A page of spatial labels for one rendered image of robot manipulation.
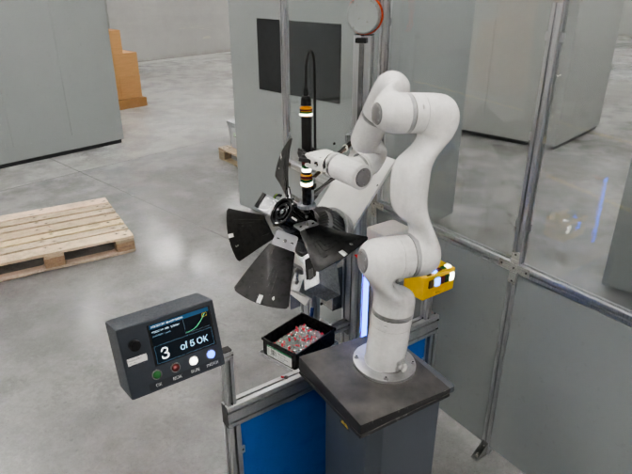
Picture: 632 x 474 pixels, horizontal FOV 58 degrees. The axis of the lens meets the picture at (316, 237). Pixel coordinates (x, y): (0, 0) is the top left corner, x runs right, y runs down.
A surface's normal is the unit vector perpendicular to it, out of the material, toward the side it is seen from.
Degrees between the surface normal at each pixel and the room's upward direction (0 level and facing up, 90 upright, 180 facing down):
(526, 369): 90
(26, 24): 90
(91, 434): 0
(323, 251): 20
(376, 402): 5
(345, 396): 5
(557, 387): 90
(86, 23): 90
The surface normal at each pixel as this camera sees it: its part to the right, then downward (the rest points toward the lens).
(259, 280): -0.14, -0.25
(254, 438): 0.58, 0.34
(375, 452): -0.23, 0.41
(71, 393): 0.00, -0.91
